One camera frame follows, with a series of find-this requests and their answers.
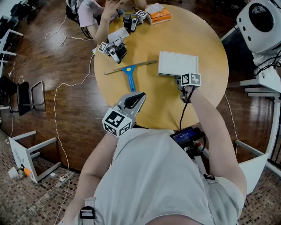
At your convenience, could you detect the toppled white side table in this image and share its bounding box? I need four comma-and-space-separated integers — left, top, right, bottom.
8, 130, 62, 184

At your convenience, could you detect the person's right forearm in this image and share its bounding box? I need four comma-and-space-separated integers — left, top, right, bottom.
189, 88, 248, 196

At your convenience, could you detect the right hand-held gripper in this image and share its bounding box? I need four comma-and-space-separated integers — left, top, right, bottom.
174, 73, 202, 104

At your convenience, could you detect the blue squeegee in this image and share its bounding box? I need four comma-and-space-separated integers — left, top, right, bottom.
104, 59, 158, 92

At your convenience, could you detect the white paper sheet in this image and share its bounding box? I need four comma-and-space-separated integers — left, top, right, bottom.
107, 26, 130, 41

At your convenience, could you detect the white rectangular tray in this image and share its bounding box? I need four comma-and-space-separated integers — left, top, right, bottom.
158, 51, 199, 78

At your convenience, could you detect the black office chair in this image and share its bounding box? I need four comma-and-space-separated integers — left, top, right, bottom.
65, 0, 94, 40

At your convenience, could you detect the white desk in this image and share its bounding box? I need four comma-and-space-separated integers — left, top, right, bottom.
220, 25, 281, 159

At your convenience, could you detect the black strap buckle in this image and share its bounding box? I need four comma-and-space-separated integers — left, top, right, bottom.
79, 206, 96, 220

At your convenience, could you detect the white round machine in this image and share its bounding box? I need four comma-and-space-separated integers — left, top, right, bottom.
236, 0, 281, 54

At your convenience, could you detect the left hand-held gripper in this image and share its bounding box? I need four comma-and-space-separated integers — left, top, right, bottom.
102, 91, 147, 138

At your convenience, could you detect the white floor cable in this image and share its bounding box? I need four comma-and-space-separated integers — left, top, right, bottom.
44, 15, 95, 225

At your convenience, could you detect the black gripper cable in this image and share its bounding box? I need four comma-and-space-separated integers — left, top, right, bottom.
179, 86, 196, 132

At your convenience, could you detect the person's left forearm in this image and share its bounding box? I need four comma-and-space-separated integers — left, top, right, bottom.
63, 131, 119, 225

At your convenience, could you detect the spare hand-held gripper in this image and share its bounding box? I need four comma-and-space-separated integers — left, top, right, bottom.
122, 10, 148, 33
97, 36, 128, 65

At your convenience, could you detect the person's white t-shirt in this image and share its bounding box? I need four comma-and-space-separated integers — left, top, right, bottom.
94, 128, 245, 225

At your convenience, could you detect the orange packet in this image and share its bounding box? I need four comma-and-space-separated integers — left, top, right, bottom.
145, 3, 173, 25

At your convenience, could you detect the black folding chair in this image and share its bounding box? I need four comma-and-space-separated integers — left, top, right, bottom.
0, 75, 46, 117

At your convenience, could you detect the black screen device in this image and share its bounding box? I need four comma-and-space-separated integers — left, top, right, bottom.
170, 127, 206, 154

